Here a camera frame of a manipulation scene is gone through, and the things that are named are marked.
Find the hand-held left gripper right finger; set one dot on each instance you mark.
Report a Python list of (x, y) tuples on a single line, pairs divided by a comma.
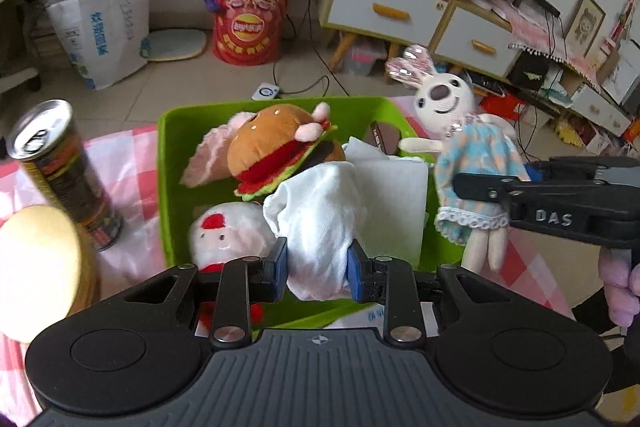
[(356, 269)]

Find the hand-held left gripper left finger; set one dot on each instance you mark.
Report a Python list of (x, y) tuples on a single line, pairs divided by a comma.
[(280, 267)]

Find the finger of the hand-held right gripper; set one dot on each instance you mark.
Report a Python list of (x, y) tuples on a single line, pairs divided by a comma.
[(480, 187), (540, 170)]

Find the white cloth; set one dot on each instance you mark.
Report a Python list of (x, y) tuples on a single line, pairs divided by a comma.
[(320, 217)]

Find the santa plush toy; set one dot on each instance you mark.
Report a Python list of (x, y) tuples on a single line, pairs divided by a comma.
[(225, 232)]

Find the rabbit plush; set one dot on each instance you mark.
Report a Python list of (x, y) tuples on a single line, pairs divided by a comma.
[(445, 97)]

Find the small brown box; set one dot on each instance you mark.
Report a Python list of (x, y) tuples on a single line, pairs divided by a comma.
[(384, 139)]

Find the burger plush toy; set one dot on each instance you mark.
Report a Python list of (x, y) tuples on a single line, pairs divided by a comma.
[(270, 137)]

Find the pink plush toy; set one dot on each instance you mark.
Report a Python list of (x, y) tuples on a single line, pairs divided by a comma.
[(205, 157)]

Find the green plastic bin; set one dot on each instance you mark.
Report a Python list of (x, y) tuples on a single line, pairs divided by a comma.
[(175, 127)]

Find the person's right hand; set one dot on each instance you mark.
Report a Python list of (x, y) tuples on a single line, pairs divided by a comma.
[(620, 282)]

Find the red box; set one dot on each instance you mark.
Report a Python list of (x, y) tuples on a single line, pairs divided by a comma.
[(502, 107)]

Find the white low drawer unit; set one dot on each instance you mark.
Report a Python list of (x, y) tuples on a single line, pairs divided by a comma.
[(600, 109)]

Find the black bag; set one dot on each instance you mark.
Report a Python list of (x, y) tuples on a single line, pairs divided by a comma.
[(530, 74)]

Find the pink table cloth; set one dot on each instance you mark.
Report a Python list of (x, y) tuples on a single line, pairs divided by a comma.
[(540, 32)]

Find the low wooden drawer cabinet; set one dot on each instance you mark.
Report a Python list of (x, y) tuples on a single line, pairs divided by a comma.
[(475, 42)]

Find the framed drawing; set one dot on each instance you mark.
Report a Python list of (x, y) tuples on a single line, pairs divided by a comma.
[(585, 24)]

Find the clear storage box pink contents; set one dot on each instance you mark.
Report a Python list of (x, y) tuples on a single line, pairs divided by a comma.
[(365, 57)]

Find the white round device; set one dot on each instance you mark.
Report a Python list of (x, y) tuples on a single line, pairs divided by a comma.
[(266, 92)]

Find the red white checked tablecloth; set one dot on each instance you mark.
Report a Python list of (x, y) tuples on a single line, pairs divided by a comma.
[(130, 167)]

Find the tall dark can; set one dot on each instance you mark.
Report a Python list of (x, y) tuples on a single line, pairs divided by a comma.
[(65, 172)]

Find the red printed bucket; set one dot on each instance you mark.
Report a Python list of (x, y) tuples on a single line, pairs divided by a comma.
[(250, 32)]

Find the round yellow wooden disc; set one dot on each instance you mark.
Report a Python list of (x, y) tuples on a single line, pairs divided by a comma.
[(35, 267)]

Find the pale oval seat pad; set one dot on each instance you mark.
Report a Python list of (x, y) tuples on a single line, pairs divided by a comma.
[(172, 44)]

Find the white shopping bag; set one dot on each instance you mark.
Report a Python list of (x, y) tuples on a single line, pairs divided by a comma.
[(100, 32)]

